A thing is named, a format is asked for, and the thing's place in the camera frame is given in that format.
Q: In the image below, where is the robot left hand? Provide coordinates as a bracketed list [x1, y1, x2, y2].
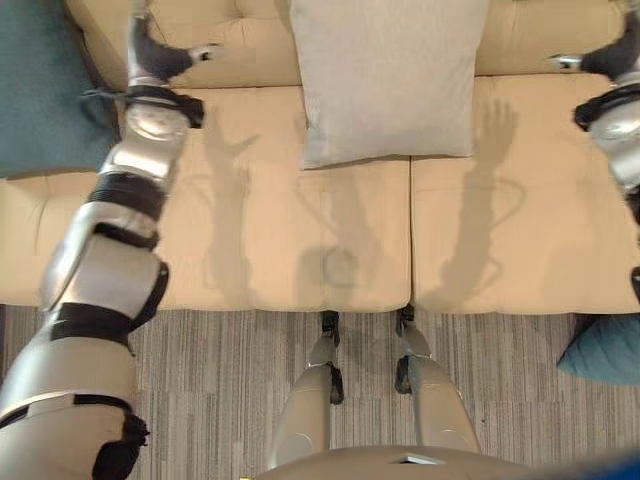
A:
[127, 10, 225, 90]

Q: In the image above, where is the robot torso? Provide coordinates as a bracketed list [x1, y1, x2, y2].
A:
[249, 446, 556, 480]

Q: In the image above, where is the grey fabric cushion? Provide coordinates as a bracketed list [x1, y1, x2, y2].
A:
[289, 0, 490, 171]

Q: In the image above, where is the teal fabric cushion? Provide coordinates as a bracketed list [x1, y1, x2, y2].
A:
[557, 315, 640, 386]

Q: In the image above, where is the beige leather sofa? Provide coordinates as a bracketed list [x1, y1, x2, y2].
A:
[0, 0, 640, 316]

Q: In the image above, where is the teal cushion with dark texture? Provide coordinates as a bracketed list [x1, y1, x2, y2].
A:
[0, 0, 119, 180]

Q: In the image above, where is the robot right leg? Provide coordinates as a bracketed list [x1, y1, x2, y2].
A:
[394, 305, 482, 451]

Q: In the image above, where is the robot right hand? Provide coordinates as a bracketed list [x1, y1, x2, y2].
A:
[548, 0, 640, 84]

